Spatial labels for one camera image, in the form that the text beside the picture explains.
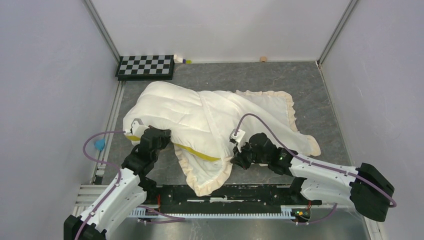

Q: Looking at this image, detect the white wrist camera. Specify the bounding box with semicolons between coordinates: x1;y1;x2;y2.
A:
124;118;149;136
229;128;246;145

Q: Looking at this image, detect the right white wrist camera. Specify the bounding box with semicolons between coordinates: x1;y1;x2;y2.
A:
229;128;246;145

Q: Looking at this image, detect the blue small object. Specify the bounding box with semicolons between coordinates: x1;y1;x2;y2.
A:
94;138;106;152

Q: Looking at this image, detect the white toothed cable tray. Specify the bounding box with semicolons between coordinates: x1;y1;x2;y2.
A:
128;206;311;220

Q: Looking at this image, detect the small white block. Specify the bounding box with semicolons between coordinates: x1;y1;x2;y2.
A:
173;54;186;64

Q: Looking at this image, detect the black white checkerboard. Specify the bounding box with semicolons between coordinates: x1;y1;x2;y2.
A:
115;55;175;81

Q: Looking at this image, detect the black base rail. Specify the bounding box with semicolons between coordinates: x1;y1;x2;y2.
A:
144;184;322;214

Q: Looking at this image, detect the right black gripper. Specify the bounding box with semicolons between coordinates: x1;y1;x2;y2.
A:
230;139;269;170

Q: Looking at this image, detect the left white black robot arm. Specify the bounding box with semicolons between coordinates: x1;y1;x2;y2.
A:
63;126;171;240

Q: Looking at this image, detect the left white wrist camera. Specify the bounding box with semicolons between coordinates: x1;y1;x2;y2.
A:
124;118;149;136

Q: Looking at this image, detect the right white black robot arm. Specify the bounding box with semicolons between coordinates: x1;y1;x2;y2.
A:
229;133;395;222

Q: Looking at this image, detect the grey cream ruffled pillowcase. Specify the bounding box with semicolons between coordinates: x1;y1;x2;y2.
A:
171;90;321;197

